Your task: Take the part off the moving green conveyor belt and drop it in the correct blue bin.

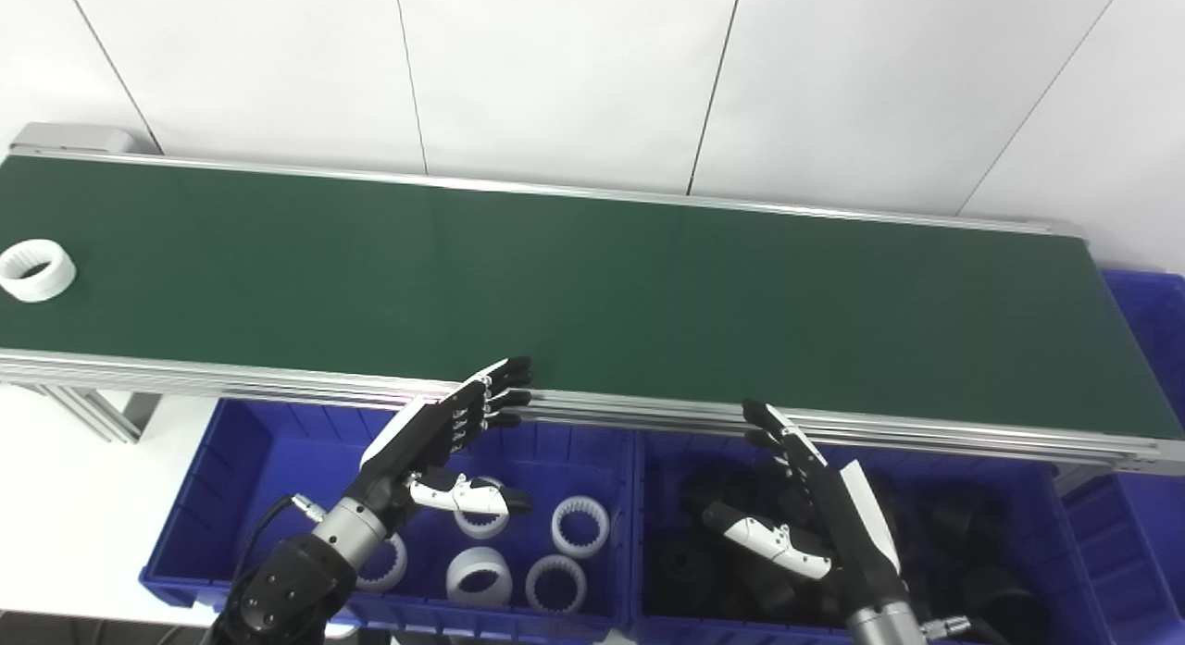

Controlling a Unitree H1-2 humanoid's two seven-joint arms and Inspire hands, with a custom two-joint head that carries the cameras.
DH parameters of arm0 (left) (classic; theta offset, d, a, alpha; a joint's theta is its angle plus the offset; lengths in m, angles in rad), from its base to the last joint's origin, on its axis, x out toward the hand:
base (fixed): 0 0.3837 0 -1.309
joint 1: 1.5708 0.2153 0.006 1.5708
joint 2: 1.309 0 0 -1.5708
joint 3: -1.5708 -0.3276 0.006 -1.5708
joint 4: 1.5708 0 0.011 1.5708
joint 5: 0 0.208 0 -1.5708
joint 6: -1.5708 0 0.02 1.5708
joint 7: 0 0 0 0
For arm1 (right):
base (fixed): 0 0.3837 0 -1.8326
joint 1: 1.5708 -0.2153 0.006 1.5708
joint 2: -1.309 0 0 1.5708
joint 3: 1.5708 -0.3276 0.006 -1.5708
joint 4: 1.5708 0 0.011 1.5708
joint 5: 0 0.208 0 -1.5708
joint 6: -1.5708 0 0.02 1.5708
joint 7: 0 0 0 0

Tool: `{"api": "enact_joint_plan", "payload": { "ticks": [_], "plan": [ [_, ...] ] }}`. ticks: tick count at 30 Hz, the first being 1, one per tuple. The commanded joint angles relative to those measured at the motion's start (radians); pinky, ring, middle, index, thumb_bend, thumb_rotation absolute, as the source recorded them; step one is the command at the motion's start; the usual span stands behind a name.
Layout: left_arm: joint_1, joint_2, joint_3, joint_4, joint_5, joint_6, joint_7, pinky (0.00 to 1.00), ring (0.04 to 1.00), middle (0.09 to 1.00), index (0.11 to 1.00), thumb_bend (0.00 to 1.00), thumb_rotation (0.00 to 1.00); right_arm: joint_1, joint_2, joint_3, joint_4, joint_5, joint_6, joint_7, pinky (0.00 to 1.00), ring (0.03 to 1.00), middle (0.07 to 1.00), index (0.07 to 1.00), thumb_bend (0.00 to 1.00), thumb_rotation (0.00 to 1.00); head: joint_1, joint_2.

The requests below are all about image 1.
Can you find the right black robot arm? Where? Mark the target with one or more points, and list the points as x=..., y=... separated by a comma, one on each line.
x=884, y=626

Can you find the blue bin with white rings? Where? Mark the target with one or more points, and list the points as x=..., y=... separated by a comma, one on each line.
x=268, y=460

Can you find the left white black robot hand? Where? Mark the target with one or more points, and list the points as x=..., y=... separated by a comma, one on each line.
x=417, y=437

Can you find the green conveyor belt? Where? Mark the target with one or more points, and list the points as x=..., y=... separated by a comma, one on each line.
x=592, y=293

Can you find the blue bin with black parts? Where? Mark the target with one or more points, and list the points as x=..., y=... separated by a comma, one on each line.
x=1018, y=497

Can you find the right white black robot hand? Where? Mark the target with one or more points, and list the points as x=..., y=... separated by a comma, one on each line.
x=856, y=525

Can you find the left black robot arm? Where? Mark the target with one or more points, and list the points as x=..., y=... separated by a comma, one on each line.
x=287, y=589

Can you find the blue plastic bin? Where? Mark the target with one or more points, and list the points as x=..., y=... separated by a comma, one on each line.
x=1148, y=534

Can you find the black round plastic part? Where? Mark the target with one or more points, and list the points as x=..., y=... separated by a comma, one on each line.
x=963, y=517
x=680, y=564

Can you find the aluminium conveyor support leg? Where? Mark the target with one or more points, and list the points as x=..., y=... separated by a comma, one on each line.
x=102, y=414

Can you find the grey conveyor end cover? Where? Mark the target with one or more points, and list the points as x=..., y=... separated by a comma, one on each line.
x=74, y=138

